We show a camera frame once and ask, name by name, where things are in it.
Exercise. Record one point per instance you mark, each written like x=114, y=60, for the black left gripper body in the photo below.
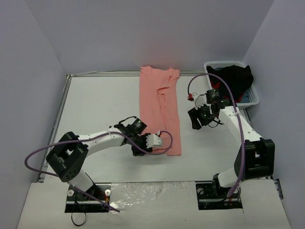
x=139, y=148

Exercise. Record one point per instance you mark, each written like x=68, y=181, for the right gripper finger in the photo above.
x=196, y=125
x=192, y=113

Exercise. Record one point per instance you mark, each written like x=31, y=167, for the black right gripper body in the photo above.
x=197, y=117

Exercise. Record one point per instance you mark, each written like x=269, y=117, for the pink t shirt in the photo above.
x=158, y=104

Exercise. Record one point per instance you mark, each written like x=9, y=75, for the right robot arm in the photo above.
x=255, y=158

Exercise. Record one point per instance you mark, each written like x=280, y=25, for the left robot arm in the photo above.
x=67, y=158

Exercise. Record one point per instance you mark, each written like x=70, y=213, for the black and red clothes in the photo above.
x=239, y=79

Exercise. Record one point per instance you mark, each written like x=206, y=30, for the white plastic basket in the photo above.
x=249, y=98

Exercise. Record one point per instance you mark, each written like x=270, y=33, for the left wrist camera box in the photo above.
x=153, y=140

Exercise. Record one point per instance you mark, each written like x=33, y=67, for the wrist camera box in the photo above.
x=153, y=140
x=199, y=100

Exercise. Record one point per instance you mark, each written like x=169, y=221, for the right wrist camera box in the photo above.
x=199, y=100

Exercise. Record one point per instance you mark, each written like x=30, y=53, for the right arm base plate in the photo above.
x=208, y=199

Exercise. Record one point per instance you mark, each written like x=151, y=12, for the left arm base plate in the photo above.
x=77, y=202

